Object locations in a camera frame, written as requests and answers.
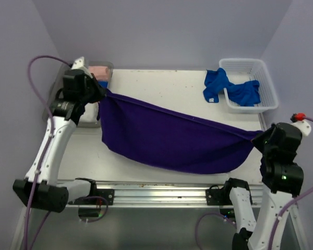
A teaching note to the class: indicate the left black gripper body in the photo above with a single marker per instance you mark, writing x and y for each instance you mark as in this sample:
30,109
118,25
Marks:
92,93

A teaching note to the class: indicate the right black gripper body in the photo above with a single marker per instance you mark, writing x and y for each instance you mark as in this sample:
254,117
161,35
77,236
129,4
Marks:
262,140

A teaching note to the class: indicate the purple towel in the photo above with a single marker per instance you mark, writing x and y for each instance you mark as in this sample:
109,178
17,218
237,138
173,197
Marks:
163,138

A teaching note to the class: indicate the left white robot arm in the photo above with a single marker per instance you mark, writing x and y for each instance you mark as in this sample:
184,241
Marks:
39,188

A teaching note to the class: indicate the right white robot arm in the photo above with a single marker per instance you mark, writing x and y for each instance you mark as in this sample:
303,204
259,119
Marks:
282,181

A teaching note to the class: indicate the blue rolled towel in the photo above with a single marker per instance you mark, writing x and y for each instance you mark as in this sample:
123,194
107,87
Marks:
103,84

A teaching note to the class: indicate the pink rolled towel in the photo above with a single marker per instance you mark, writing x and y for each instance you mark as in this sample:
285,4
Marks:
101,73

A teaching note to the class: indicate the white rolled towel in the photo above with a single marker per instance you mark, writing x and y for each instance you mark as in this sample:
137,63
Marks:
90,114

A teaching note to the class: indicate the grey plastic tray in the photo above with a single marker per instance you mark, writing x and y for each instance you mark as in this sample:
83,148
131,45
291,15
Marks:
58,83

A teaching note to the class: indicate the white plastic basket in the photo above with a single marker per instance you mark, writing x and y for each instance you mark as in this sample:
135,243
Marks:
241,70

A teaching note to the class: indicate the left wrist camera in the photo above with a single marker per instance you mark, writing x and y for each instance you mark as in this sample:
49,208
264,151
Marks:
80,63

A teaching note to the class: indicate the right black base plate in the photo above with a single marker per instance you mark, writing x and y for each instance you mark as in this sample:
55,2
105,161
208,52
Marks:
217,196

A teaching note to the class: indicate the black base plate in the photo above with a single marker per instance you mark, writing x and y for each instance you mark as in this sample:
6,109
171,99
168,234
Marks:
107,194
217,196

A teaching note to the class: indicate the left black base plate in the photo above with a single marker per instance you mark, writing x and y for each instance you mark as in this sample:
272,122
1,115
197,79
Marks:
107,194

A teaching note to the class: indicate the aluminium mounting rail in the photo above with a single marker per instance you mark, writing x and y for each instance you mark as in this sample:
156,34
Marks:
157,195

